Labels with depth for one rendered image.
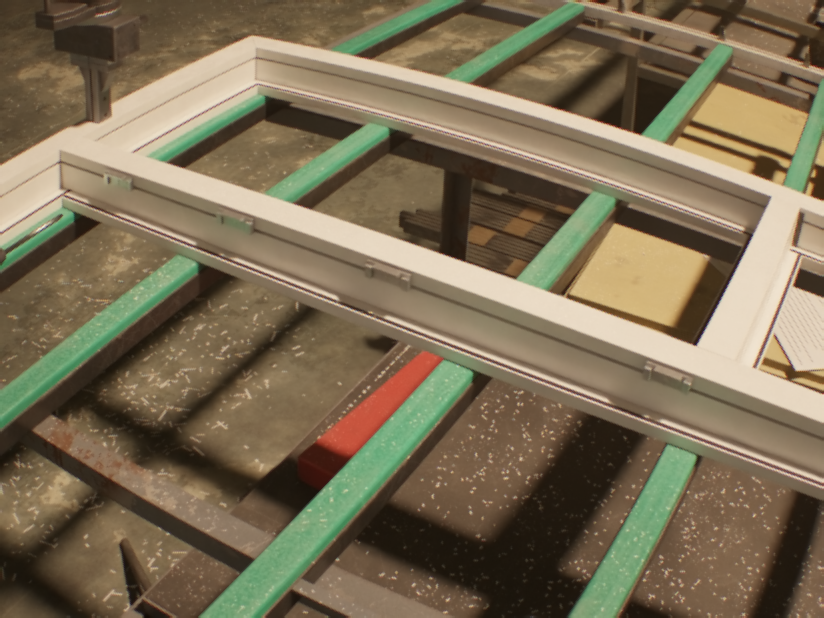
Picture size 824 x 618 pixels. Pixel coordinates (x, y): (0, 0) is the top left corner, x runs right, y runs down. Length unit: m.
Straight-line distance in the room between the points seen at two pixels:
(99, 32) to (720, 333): 0.82
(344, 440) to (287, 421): 1.00
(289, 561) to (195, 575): 0.37
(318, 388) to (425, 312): 1.34
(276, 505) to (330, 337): 1.29
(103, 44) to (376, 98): 0.43
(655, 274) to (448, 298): 0.68
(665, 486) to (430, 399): 0.24
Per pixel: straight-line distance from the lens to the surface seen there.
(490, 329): 0.99
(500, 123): 1.39
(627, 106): 2.64
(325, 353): 2.44
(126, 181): 1.21
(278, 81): 1.57
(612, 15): 2.16
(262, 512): 1.23
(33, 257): 1.26
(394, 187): 3.14
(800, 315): 1.62
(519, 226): 2.32
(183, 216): 1.17
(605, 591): 0.81
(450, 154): 1.49
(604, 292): 1.56
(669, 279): 1.62
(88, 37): 1.31
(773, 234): 1.19
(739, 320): 1.01
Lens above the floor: 1.47
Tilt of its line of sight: 34 degrees down
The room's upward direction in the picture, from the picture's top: 3 degrees clockwise
